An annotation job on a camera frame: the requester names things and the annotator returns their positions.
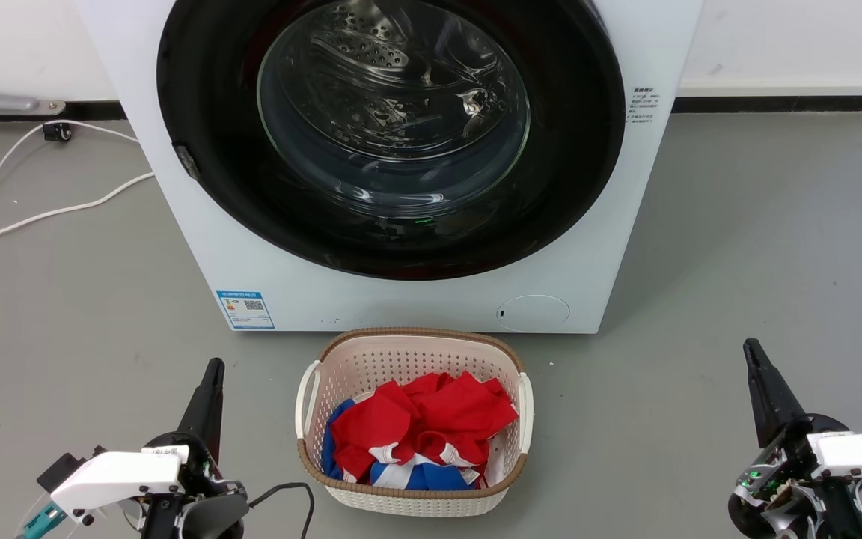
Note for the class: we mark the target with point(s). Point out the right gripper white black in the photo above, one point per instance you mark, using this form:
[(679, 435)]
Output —
[(835, 464)]

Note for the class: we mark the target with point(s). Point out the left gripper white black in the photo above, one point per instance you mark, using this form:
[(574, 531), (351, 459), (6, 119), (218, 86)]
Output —
[(124, 475)]

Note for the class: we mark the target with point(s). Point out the white front-load washing machine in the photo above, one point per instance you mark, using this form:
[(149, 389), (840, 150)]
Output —
[(176, 247)]

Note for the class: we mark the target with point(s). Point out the black round washing machine door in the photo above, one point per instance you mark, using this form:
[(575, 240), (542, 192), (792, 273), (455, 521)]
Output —
[(566, 165)]

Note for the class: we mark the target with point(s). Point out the blue energy label sticker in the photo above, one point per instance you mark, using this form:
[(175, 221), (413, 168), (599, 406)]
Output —
[(245, 309)]

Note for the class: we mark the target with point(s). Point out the cream plastic laundry basket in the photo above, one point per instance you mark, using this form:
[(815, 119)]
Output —
[(371, 359)]

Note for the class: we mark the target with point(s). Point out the red garment with white trim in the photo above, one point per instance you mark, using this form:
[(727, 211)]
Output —
[(438, 412)]

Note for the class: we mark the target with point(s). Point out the blue garment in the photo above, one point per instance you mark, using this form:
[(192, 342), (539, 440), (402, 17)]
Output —
[(431, 479)]

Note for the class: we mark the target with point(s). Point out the round white filter cover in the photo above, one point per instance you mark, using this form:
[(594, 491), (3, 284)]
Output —
[(533, 313)]

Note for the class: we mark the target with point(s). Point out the small black caster wheel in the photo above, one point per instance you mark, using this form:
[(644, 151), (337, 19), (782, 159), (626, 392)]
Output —
[(57, 132)]

